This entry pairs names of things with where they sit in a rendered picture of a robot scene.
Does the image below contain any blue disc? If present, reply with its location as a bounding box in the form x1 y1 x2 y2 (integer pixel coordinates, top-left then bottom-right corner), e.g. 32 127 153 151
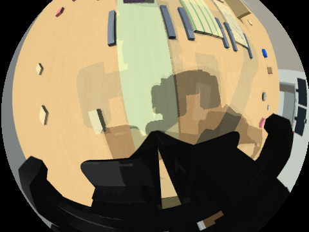
261 49 268 57

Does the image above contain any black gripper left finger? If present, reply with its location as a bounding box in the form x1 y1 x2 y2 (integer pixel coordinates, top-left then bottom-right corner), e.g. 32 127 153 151
80 131 162 209

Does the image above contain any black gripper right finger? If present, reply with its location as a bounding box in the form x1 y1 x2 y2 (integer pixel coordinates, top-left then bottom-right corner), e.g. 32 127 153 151
155 131 240 204

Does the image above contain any grey oval stone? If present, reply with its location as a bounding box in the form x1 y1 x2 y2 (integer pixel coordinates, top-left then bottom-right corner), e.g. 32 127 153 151
262 92 267 101

